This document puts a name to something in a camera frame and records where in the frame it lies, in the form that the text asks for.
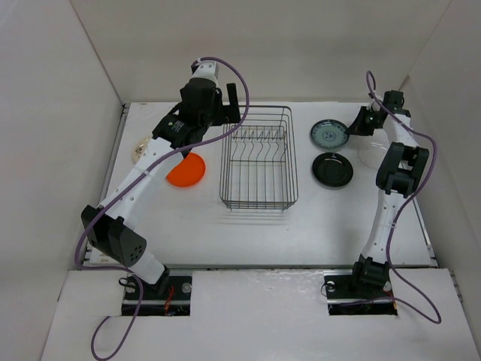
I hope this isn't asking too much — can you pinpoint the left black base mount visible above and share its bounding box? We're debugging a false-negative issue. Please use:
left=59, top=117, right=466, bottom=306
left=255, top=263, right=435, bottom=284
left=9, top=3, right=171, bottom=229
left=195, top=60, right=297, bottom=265
left=118, top=275, right=192, bottom=317

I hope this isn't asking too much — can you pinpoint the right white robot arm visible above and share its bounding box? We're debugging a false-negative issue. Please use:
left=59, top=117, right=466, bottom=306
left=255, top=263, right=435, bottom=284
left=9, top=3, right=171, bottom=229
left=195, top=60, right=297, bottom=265
left=347, top=90, right=429, bottom=297

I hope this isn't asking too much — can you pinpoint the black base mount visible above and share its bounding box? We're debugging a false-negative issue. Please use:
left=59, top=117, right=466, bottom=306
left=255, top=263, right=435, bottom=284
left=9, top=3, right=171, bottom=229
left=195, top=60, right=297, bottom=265
left=118, top=275, right=192, bottom=317
left=321, top=275, right=398, bottom=316

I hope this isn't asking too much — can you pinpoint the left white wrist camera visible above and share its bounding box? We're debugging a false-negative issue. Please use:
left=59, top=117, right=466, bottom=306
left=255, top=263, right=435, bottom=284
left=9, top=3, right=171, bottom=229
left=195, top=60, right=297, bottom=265
left=191, top=60, right=219, bottom=83

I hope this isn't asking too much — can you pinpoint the clear glass plate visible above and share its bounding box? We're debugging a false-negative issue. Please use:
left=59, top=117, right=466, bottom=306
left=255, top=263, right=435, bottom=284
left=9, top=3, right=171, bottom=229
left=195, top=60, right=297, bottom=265
left=358, top=141, right=387, bottom=170

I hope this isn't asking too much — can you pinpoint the blue patterned ceramic plate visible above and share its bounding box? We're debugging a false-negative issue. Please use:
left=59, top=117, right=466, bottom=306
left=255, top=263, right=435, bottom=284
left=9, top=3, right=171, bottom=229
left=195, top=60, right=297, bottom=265
left=310, top=119, right=349, bottom=150

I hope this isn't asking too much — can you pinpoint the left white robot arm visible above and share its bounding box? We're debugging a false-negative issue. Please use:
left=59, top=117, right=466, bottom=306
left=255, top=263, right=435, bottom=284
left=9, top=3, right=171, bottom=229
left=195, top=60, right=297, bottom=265
left=81, top=77, right=241, bottom=299

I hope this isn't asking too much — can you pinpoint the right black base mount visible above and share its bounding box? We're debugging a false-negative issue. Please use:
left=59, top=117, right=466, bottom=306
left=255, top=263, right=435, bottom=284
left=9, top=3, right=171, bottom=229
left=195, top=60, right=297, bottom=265
left=321, top=275, right=398, bottom=316

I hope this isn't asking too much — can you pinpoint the cream plate with green spot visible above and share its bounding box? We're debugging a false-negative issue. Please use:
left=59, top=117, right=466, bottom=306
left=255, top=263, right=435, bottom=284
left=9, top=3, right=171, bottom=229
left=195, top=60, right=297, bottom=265
left=132, top=137, right=151, bottom=164

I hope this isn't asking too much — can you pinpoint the orange plastic plate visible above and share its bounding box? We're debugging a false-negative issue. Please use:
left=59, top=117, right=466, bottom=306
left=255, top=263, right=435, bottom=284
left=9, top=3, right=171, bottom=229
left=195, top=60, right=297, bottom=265
left=166, top=152, right=206, bottom=188

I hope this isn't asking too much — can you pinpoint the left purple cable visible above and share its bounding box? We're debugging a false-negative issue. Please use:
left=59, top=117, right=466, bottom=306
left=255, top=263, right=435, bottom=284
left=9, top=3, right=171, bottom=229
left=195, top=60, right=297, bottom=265
left=73, top=56, right=250, bottom=360

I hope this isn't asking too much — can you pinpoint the black glossy plate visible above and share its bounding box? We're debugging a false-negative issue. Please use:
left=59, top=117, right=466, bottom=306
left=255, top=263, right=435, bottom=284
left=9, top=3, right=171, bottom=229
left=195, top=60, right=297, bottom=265
left=311, top=153, right=354, bottom=188

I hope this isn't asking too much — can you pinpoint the grey wire dish rack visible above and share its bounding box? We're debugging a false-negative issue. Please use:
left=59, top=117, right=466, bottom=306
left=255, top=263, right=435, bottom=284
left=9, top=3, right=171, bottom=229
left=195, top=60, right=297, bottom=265
left=219, top=105, right=298, bottom=211

